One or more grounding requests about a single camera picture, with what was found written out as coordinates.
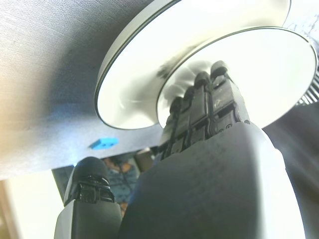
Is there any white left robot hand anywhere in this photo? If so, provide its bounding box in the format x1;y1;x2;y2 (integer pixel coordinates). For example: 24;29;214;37
53;61;308;239

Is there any white round ceramic plate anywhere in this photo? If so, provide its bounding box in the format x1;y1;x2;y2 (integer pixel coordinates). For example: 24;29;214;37
156;26;319;130
94;0;292;130

